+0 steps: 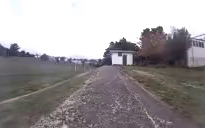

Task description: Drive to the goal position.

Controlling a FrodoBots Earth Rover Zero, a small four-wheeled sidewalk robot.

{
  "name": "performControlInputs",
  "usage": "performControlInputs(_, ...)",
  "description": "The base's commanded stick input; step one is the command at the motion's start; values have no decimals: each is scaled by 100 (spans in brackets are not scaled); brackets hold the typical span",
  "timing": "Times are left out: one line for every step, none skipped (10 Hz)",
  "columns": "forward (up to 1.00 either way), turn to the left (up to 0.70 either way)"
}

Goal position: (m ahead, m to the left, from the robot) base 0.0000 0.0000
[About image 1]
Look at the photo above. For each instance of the small white shed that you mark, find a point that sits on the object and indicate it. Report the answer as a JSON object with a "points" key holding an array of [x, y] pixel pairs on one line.
{"points": [[122, 57]]}

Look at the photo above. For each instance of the grey asphalt path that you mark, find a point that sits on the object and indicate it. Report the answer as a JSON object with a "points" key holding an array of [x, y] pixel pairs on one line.
{"points": [[113, 100]]}

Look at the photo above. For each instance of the group of trees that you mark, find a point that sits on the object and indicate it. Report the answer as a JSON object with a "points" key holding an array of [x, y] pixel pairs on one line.
{"points": [[160, 45]]}

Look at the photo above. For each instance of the narrow dirt track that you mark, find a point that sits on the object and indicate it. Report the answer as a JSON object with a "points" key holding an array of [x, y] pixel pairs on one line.
{"points": [[33, 91]]}

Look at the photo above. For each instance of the grass verge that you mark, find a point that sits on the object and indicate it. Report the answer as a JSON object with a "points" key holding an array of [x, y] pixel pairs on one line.
{"points": [[176, 86], [26, 80]]}

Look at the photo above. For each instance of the row of distant trees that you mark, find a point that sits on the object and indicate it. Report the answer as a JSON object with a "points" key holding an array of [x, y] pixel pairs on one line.
{"points": [[10, 50]]}

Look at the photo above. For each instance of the large white building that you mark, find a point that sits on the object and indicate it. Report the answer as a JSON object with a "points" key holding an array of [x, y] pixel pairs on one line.
{"points": [[200, 53]]}

